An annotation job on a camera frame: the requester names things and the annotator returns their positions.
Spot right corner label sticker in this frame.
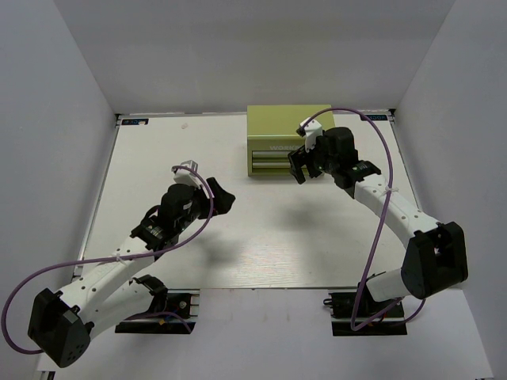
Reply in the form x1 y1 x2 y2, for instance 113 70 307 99
360 114 388 122

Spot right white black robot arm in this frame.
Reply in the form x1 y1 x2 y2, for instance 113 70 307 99
288 123 468 316

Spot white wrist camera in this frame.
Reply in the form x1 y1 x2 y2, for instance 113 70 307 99
296 117 323 153
171 160 202 188

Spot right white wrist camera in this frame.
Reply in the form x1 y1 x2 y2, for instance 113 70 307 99
296 117 323 153

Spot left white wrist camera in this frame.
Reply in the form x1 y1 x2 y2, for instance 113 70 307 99
171 160 202 188

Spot green metal drawer toolbox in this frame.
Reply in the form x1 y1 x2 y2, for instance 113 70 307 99
246 104 329 177

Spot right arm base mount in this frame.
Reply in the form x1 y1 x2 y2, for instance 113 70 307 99
322 291 407 337

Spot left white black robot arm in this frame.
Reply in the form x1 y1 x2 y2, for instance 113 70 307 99
28 177 235 368

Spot corner label sticker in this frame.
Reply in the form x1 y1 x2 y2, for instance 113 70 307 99
360 114 388 122
120 118 149 126

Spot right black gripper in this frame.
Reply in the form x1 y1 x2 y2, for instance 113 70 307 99
289 132 339 184

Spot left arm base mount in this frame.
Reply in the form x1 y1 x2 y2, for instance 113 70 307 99
114 290 200 335

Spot left corner label sticker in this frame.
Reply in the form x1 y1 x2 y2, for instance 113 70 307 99
120 118 149 126

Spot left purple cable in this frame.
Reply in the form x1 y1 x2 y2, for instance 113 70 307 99
2 165 215 354

